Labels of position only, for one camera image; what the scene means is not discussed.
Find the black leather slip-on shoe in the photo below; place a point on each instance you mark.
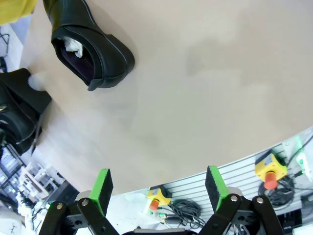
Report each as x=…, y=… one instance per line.
x=110, y=56

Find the person in yellow hoodie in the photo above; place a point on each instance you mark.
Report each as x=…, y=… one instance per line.
x=12, y=9

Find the yellow emergency stop box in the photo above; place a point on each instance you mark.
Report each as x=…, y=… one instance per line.
x=266, y=164
x=161, y=195

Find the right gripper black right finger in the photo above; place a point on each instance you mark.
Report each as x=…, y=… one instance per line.
x=216, y=191

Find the person's left hand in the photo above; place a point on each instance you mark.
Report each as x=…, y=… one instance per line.
x=37, y=81

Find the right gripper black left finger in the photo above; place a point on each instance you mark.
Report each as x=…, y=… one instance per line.
x=101, y=191

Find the black shoe with silver buckle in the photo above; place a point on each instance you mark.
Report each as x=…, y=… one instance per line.
x=19, y=110

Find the white power strip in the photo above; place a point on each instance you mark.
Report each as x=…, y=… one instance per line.
x=302, y=164

